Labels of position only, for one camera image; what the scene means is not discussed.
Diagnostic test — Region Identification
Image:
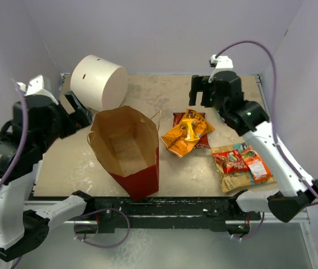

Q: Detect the red snack packet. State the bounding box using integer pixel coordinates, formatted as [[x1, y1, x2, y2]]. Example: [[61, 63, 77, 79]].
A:
[[213, 150, 249, 174]]

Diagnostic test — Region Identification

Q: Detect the teal candy packet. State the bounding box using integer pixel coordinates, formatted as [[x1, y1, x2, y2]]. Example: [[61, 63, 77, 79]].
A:
[[213, 108, 225, 123]]

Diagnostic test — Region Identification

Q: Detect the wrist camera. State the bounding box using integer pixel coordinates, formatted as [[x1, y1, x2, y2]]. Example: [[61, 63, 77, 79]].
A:
[[208, 54, 233, 83], [16, 75, 59, 105]]

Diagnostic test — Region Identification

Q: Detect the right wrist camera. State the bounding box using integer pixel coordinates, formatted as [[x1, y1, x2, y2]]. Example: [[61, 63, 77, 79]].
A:
[[208, 54, 233, 83]]

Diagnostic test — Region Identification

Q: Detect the orange yellow snack bag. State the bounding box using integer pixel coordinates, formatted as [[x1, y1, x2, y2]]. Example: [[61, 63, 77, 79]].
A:
[[161, 109, 215, 157]]

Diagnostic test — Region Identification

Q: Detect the red paper bag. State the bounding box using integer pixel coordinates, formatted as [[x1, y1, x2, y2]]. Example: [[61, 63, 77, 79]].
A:
[[87, 106, 159, 201]]

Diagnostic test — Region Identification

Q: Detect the gold chips bag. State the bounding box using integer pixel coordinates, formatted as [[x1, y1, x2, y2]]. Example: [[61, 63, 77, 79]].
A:
[[211, 143, 275, 193]]

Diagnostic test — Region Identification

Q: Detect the orange small snack packet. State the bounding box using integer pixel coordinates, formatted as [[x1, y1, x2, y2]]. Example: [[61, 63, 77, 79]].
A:
[[241, 149, 272, 183]]

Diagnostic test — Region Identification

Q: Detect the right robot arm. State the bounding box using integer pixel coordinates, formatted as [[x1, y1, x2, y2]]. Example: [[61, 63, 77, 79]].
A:
[[189, 71, 318, 222]]

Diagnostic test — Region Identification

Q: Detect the red Doritos bag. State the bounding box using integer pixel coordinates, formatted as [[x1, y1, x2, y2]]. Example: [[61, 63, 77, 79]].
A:
[[172, 112, 210, 149]]

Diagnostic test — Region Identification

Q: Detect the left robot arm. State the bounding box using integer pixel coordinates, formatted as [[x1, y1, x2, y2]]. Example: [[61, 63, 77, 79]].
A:
[[0, 91, 95, 262]]

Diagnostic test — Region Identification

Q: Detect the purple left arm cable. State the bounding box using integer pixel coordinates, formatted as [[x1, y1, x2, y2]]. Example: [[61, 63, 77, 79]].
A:
[[0, 78, 30, 269]]

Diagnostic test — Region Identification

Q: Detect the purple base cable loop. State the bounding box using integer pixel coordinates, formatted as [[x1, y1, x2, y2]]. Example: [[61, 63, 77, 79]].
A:
[[73, 207, 132, 248]]

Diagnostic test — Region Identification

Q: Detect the white cylinder container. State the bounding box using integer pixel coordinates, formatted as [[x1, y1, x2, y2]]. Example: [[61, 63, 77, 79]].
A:
[[70, 55, 128, 112]]

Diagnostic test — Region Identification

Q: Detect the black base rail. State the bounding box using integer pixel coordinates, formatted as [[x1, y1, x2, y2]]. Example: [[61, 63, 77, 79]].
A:
[[71, 197, 261, 233]]

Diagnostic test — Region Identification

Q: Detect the small yellow packet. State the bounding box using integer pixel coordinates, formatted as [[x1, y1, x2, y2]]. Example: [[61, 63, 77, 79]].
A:
[[182, 118, 200, 142]]

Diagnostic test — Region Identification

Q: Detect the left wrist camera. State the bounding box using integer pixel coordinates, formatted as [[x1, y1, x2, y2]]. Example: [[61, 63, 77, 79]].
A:
[[16, 75, 59, 105]]

